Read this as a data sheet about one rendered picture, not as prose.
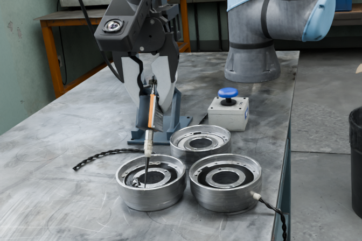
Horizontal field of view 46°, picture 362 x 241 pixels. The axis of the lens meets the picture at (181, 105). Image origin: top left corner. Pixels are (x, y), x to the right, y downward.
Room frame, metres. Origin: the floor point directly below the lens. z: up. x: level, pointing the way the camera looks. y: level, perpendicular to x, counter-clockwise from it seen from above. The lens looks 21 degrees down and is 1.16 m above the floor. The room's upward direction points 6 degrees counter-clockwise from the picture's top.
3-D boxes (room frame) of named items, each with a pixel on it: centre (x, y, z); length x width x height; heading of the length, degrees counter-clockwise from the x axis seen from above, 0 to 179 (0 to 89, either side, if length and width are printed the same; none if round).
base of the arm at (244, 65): (1.12, -0.20, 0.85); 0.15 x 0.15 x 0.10
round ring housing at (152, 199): (0.57, 0.05, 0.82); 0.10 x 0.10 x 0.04
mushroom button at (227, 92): (0.80, -0.10, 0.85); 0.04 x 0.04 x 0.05
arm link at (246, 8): (1.12, -0.21, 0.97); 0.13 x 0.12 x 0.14; 51
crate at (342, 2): (4.01, -1.40, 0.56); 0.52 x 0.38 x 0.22; 69
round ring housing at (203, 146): (0.67, -0.03, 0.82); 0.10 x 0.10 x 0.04
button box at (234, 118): (0.81, -0.10, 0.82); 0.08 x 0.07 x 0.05; 162
